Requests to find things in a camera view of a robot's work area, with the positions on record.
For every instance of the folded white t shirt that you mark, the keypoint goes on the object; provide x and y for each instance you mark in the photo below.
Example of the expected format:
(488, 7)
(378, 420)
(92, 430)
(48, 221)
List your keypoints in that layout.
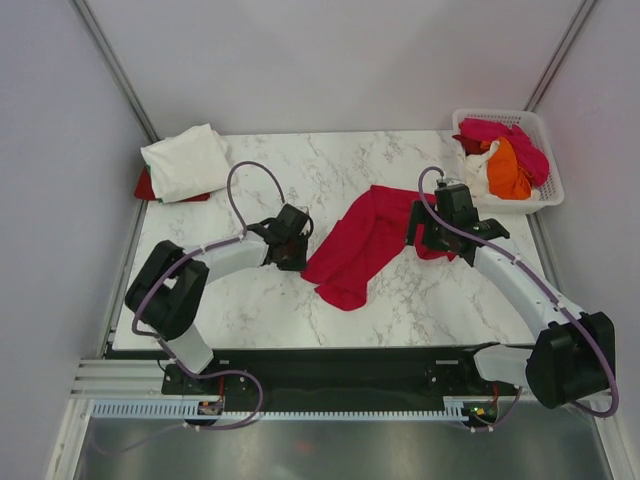
(189, 165)

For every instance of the left aluminium frame post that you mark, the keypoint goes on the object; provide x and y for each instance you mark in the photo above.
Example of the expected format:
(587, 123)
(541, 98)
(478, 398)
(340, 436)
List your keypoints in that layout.
(98, 37)

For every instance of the cream white shirt in basket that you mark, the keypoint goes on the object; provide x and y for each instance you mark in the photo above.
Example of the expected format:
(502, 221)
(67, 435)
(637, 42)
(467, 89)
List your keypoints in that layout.
(476, 171)

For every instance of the pink shirt in basket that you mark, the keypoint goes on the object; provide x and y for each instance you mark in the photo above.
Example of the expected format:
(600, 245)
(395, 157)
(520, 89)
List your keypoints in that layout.
(534, 162)

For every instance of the white slotted cable duct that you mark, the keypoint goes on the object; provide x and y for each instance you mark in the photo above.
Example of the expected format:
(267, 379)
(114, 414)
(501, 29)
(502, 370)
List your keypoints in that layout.
(194, 410)

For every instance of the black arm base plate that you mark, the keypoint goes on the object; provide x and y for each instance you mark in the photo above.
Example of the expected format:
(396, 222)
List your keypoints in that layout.
(358, 379)

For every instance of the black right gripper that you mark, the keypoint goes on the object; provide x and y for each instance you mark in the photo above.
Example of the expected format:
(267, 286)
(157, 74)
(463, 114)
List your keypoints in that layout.
(420, 215)

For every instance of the right aluminium frame post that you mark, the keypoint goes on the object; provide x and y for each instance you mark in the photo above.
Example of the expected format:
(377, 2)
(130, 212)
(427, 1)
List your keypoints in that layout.
(577, 24)

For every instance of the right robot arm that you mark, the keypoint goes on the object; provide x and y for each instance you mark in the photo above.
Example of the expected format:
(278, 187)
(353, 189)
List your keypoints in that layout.
(573, 358)

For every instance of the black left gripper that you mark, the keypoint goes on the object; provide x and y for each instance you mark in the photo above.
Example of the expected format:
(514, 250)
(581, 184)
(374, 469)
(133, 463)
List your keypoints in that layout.
(299, 263)

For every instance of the aluminium frame post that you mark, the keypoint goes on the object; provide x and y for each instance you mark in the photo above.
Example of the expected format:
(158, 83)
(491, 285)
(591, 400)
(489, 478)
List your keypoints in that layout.
(98, 37)
(577, 24)

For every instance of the folded dark red t shirt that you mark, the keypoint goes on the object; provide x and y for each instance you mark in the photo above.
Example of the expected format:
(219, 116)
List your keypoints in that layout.
(144, 190)

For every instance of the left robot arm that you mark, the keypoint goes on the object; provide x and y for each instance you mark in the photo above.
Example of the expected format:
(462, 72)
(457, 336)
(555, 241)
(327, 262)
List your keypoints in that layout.
(166, 293)

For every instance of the white plastic laundry basket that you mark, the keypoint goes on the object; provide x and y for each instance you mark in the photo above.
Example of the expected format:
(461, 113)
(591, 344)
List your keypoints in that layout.
(551, 193)

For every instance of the dark maroon shirt in basket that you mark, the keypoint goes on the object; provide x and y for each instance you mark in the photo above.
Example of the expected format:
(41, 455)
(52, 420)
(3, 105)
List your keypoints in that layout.
(471, 146)

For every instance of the orange shirt in basket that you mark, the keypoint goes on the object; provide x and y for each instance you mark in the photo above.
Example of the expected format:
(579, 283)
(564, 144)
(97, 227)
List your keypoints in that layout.
(507, 180)

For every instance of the crimson red t shirt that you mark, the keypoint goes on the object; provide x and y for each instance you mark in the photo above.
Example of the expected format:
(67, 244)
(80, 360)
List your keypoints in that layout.
(370, 234)

